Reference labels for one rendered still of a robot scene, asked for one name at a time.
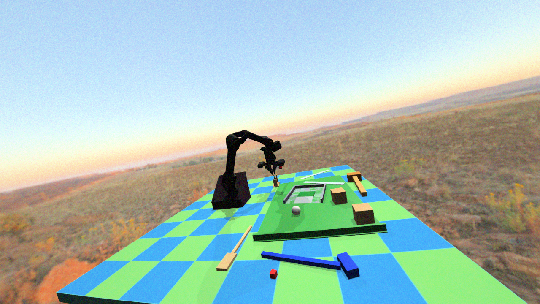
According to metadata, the brown cube block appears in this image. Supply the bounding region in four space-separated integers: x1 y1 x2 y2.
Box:
352 203 375 225
330 187 348 205

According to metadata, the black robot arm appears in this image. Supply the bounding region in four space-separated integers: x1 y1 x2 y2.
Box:
222 130 282 196

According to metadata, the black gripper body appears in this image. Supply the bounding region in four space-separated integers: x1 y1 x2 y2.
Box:
257 154 285 168

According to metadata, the orange and yellow mallet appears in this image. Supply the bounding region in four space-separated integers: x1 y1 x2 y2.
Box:
347 171 367 197

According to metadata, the green flat mat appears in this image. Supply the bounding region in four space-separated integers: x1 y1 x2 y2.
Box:
254 175 387 242

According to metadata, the blue putter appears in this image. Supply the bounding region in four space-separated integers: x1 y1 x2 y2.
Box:
261 251 360 280

